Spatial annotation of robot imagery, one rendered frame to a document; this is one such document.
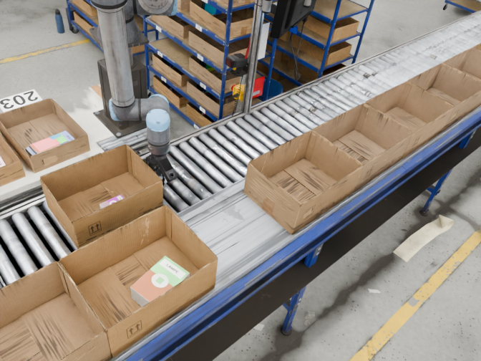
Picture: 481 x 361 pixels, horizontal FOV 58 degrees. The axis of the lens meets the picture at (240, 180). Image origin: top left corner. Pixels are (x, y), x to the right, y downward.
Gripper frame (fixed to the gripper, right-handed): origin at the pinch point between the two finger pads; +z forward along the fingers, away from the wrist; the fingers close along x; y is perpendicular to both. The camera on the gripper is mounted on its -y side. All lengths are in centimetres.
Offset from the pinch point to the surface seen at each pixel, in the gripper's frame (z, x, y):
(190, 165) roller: 5.6, -21.9, 9.1
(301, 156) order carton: -10, -57, -29
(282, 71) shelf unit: 46, -188, 98
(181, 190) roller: 5.8, -8.7, -2.0
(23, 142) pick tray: 4, 35, 68
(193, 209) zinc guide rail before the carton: -8.8, 2.4, -25.3
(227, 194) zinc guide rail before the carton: -8.8, -14.0, -26.7
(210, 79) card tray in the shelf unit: 22, -99, 88
